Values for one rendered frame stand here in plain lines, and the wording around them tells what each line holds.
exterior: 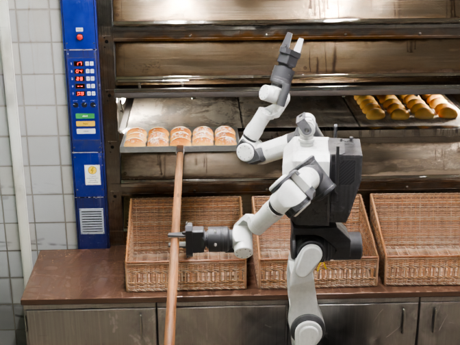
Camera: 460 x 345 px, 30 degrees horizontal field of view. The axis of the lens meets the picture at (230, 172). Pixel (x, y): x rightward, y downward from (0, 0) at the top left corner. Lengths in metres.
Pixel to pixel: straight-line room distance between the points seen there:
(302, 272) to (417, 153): 1.20
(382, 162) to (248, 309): 1.02
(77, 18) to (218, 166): 0.98
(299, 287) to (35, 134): 1.56
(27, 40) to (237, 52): 0.98
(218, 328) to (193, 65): 1.24
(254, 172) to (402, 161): 0.74
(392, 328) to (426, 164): 0.85
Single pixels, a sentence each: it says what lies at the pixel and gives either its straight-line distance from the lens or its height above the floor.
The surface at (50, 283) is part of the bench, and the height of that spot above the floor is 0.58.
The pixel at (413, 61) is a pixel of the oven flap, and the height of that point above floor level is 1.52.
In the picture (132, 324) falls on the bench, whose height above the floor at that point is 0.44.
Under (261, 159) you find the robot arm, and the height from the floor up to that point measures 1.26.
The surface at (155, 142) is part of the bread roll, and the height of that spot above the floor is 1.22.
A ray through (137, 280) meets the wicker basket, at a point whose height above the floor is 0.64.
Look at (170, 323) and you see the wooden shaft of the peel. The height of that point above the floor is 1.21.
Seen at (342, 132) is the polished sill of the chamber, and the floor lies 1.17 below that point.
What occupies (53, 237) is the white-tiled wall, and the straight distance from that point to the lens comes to 4.45.
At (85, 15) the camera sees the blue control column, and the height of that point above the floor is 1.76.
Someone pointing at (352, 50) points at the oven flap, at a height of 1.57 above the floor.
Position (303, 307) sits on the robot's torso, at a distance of 3.54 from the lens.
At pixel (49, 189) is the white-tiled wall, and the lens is 4.35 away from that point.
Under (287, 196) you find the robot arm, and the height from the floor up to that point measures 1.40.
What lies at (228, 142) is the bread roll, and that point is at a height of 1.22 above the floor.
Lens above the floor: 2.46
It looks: 21 degrees down
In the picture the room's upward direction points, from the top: straight up
